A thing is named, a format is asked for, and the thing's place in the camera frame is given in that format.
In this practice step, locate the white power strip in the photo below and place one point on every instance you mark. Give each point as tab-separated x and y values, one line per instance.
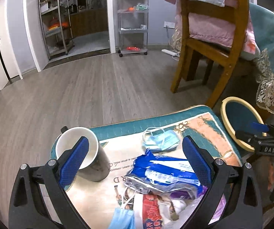
170	53

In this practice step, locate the purple foil wrapper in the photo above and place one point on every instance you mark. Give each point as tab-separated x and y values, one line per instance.
208	205

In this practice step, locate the light blue face mask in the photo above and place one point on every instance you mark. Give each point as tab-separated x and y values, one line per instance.
157	139

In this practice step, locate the blue snack wrapper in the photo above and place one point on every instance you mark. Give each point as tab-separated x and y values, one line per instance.
163	175

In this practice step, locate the red white paper packaging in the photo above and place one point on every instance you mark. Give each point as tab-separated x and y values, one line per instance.
154	211

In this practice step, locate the teal lace tablecloth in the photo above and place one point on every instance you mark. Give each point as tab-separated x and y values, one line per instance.
263	27

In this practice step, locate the grey metal shelf rack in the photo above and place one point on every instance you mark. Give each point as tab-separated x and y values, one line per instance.
56	27

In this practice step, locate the blue yellow-rimmed trash bin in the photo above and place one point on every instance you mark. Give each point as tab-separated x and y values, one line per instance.
238	114

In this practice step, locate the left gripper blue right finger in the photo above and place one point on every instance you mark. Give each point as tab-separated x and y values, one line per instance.
201	166

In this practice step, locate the pink cushion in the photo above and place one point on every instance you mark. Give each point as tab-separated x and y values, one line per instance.
215	31

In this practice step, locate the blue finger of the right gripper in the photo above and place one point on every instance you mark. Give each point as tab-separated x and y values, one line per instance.
248	138
263	128

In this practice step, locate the wooden chair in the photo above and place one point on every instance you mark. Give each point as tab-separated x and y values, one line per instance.
192	50

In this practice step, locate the white door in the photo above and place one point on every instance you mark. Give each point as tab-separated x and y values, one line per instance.
1	45

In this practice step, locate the grey rolling cart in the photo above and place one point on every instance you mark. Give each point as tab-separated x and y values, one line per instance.
133	25

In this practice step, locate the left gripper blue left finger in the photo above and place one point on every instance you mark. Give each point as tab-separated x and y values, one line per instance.
71	160

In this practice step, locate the teal orange patterned mat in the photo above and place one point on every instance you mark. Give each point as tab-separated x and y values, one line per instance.
122	143

